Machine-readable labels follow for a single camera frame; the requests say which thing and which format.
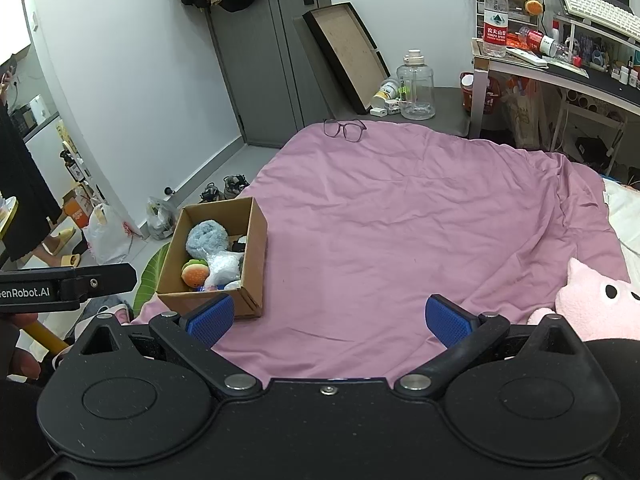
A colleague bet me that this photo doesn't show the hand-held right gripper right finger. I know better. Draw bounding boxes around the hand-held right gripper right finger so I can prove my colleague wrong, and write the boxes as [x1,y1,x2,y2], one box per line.
[395,294,591,400]

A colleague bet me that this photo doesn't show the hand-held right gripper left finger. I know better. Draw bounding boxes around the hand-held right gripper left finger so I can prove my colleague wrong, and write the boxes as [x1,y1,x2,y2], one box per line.
[65,293,263,401]

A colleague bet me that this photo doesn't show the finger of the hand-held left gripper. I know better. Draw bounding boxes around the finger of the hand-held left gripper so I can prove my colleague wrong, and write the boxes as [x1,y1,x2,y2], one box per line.
[75,263,138,302]

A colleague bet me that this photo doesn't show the burger plush toy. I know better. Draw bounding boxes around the burger plush toy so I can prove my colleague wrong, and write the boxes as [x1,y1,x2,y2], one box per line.
[181,259,211,291]

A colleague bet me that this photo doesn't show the white crinkled plastic bag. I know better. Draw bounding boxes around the white crinkled plastic bag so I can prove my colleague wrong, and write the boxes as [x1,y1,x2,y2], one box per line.
[202,250,246,291]

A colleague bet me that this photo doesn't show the cardboard box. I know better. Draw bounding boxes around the cardboard box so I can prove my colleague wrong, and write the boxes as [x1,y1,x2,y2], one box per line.
[156,196,268,320]

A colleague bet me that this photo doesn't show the grey-blue fluffy plush toy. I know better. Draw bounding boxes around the grey-blue fluffy plush toy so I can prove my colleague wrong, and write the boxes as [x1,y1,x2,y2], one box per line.
[186,220,231,261]

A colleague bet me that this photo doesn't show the person's left hand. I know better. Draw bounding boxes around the person's left hand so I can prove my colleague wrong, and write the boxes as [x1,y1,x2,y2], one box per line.
[0,312,42,381]

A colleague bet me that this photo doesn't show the grey cloth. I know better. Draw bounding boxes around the grey cloth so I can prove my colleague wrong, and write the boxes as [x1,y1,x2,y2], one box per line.
[75,302,126,331]

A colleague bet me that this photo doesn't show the white plastic shopping bag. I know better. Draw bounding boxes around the white plastic shopping bag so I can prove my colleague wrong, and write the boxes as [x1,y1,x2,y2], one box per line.
[81,203,133,265]

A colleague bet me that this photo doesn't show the cartoon floor rug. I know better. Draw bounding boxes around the cartoon floor rug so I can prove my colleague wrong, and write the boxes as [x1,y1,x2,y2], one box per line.
[132,242,173,318]

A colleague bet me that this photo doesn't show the yellow pole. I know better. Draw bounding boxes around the yellow pole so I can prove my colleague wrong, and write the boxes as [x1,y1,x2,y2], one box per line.
[20,320,68,356]

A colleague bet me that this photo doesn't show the orange box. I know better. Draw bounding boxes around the orange box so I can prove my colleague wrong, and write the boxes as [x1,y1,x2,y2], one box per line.
[62,195,96,231]

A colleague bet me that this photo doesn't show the clear plastic bag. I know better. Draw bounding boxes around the clear plastic bag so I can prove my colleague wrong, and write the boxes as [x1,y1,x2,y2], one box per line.
[146,196,178,241]

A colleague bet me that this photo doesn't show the pink bed sheet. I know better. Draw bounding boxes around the pink bed sheet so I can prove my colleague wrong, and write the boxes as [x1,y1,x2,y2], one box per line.
[131,121,632,381]

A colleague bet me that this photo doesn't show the dark spray bottle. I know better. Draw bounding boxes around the dark spray bottle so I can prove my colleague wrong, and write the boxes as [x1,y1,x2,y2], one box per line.
[61,150,87,183]

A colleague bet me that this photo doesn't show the white cabinet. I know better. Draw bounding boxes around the white cabinet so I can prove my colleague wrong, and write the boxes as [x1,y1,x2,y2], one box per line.
[22,110,68,201]

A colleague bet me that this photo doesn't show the pink pig plush toy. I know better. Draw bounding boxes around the pink pig plush toy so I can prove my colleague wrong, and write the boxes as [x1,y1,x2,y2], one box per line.
[527,257,640,343]

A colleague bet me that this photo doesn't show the black kitchen appliance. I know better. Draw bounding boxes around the black kitchen appliance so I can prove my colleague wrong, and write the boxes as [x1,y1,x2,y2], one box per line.
[9,105,38,133]

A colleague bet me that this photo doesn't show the white bedding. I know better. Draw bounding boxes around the white bedding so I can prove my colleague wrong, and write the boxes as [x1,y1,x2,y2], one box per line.
[602,177,640,281]

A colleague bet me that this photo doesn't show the grey nightstand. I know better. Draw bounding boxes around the grey nightstand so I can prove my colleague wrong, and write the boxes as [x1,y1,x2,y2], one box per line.
[370,86,473,138]

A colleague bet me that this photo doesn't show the beige tote bag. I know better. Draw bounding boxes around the beige tote bag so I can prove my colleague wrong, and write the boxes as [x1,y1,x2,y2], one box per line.
[500,80,548,151]

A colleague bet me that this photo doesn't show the dark-rimmed eyeglasses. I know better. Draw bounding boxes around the dark-rimmed eyeglasses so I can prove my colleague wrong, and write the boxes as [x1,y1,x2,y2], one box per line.
[323,119,367,141]

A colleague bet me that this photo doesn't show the red container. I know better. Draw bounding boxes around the red container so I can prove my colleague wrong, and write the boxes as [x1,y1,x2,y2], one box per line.
[460,72,501,115]

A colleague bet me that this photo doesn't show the clear plastic water jug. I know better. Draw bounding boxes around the clear plastic water jug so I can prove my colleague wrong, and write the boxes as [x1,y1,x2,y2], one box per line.
[396,49,436,121]

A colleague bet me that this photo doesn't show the yellow and white can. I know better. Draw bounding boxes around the yellow and white can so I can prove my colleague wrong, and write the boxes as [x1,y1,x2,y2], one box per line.
[374,79,401,103]

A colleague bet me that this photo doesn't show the grey door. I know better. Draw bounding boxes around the grey door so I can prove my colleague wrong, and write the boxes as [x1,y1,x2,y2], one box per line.
[206,0,332,150]

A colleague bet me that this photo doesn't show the black desk with white legs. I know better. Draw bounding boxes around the black desk with white legs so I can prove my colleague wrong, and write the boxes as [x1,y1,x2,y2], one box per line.
[470,35,640,141]

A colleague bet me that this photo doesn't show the dark-framed wooden board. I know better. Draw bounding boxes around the dark-framed wooden board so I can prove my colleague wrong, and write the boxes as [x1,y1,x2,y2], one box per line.
[302,2,391,115]

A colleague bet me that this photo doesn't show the red-label drink bottle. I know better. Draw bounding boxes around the red-label drink bottle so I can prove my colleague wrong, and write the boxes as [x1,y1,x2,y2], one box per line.
[517,26,571,58]

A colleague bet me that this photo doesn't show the red-label water bottle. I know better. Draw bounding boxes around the red-label water bottle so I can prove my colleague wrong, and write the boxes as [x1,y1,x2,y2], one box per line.
[481,0,510,58]

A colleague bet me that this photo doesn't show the white keyboard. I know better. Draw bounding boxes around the white keyboard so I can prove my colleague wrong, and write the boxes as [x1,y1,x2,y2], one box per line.
[559,0,640,41]

